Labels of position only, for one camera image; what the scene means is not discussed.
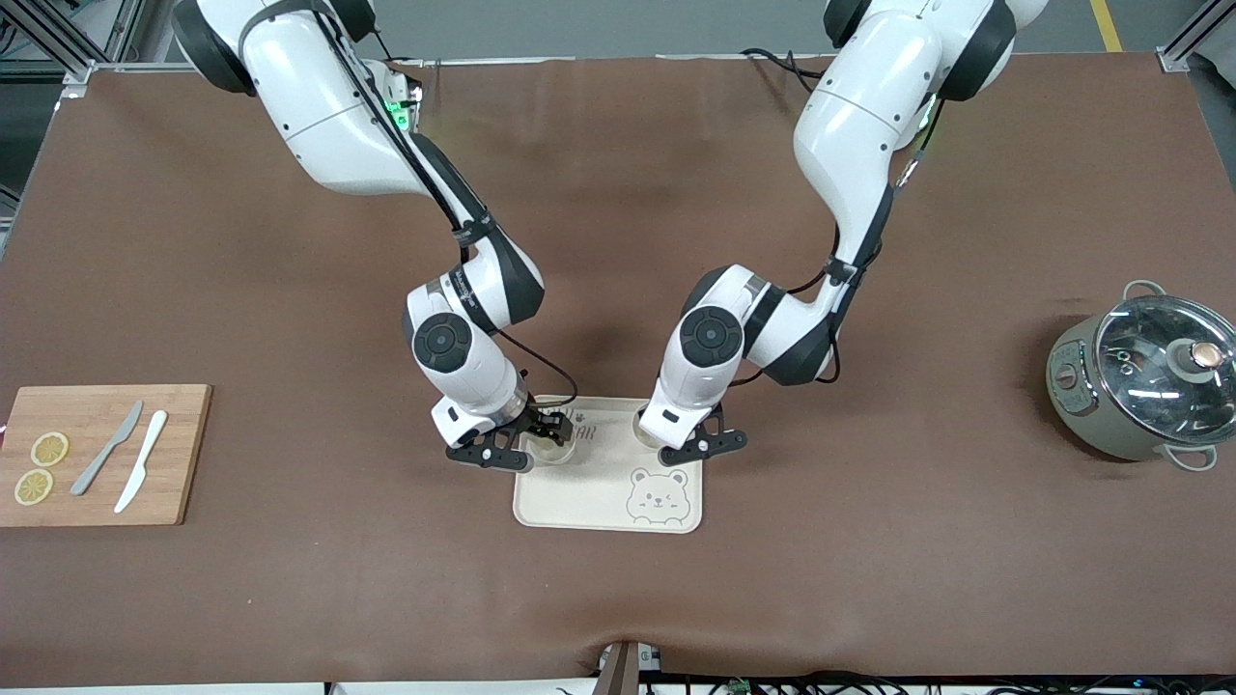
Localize cream tray with bear print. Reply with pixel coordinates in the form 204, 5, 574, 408
512, 396, 704, 535

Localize brown table mat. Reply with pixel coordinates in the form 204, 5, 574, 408
0, 53, 1236, 688

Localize wooden cutting board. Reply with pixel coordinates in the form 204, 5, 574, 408
0, 383, 213, 528

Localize white plastic knife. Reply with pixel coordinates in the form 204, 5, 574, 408
113, 410, 169, 514

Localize green electric cooking pot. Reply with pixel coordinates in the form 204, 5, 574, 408
1046, 280, 1236, 473

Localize grey plastic knife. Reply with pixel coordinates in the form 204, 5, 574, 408
70, 400, 145, 497

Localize glass pot lid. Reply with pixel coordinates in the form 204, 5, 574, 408
1094, 294, 1236, 451

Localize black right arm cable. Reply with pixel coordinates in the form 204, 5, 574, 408
309, 10, 580, 411

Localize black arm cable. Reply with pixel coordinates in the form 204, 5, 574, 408
309, 10, 580, 411
734, 87, 942, 387

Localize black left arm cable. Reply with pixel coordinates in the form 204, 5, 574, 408
734, 87, 942, 387

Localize grey camera post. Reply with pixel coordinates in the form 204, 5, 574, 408
594, 639, 665, 695

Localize aluminium frame profile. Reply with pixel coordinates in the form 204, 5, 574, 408
1159, 0, 1236, 74
0, 0, 131, 90

